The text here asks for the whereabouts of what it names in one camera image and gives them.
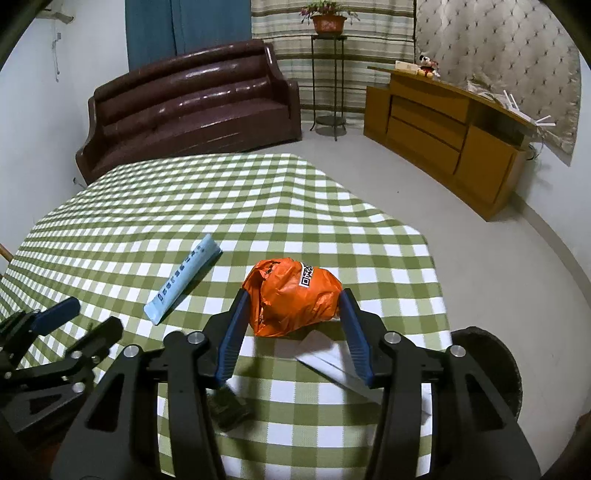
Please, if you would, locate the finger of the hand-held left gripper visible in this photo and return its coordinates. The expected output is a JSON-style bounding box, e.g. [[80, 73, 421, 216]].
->
[[65, 316, 124, 370], [25, 296, 82, 337]]

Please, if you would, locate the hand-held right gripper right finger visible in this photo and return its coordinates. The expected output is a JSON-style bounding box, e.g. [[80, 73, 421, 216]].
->
[[338, 288, 541, 480]]

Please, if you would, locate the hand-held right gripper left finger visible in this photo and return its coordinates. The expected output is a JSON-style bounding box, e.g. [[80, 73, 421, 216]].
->
[[51, 288, 252, 480]]

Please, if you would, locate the orange plastic bag ball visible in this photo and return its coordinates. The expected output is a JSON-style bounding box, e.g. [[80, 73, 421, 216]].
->
[[242, 257, 343, 337]]

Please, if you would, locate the dark brown round bin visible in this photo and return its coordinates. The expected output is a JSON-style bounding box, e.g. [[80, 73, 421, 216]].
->
[[450, 325, 522, 421]]

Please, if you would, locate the white folded paper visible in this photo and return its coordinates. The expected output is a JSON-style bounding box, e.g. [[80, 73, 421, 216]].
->
[[295, 330, 435, 429]]

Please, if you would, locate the light blue slim packet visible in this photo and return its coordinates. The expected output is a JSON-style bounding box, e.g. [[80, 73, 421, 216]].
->
[[143, 233, 223, 326]]

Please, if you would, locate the small dark packet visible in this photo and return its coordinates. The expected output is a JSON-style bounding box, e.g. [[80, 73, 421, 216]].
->
[[205, 385, 253, 432]]

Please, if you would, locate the green checkered tablecloth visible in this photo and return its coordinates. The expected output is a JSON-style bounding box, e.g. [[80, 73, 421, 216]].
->
[[0, 152, 451, 480]]

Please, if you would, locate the wooden cabinet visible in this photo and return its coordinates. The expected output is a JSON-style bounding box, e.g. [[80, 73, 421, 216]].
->
[[363, 65, 529, 221]]

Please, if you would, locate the dark red leather sofa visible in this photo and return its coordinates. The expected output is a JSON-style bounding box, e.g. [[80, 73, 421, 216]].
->
[[75, 39, 303, 186]]

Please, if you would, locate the black metal plant stand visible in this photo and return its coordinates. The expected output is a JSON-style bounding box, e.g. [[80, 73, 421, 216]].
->
[[310, 34, 348, 137]]

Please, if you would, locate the white crumpled plastic bag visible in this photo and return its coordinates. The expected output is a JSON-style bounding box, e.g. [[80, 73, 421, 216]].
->
[[466, 79, 502, 100]]

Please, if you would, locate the white router with antennas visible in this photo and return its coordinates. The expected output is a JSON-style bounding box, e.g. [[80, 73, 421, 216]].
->
[[501, 91, 555, 130]]

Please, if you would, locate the striped curtain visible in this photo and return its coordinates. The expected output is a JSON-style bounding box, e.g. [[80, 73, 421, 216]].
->
[[250, 0, 419, 127]]

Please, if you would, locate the blue curtain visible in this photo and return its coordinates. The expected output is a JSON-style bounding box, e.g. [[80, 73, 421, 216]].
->
[[126, 0, 252, 72]]

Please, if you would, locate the potted flowering plant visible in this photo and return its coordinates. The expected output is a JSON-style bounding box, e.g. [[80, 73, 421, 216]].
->
[[299, 0, 361, 38]]

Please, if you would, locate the quilted beige wall cloth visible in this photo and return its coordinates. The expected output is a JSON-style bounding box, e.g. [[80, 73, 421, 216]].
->
[[413, 0, 581, 167]]

